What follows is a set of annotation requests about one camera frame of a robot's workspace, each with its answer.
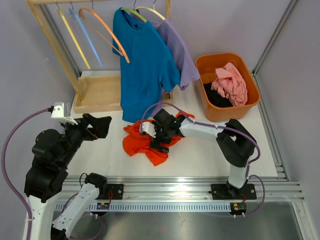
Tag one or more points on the blue t shirt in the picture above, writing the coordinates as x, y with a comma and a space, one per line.
132, 110

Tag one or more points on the cream hanger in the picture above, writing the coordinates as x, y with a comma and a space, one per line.
151, 9

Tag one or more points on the orange plastic basket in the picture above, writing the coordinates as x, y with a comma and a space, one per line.
206, 66

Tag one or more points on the black t shirt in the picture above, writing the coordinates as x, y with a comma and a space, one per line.
216, 99

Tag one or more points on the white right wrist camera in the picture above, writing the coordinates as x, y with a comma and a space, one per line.
148, 128

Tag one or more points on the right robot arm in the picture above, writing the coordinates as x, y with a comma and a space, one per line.
235, 142

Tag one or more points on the pink t shirt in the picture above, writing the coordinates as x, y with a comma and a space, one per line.
230, 85

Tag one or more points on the orange t shirt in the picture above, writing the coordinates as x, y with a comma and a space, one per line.
135, 143

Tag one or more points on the light blue hanger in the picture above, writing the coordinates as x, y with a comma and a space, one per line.
77, 18

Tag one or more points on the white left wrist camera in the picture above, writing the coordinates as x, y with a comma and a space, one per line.
62, 113

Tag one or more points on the green hanger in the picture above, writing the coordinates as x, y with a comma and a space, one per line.
132, 16

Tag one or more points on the white slotted cable duct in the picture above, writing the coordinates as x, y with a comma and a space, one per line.
117, 206

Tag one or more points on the yellow hanger with metal hook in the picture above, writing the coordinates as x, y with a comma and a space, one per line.
72, 35

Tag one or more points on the aluminium mounting rail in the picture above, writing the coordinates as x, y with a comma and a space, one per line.
196, 189

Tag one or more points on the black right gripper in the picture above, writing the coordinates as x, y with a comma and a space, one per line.
155, 142

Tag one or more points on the wooden clothes rack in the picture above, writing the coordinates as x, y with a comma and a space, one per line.
97, 89

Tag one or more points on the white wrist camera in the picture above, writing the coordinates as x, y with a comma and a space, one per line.
148, 128
62, 113

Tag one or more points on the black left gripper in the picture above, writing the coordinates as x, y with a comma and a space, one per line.
100, 126

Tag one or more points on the lavender t shirt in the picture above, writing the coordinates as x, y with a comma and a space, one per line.
180, 50

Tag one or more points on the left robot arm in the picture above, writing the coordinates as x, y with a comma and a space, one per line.
53, 152

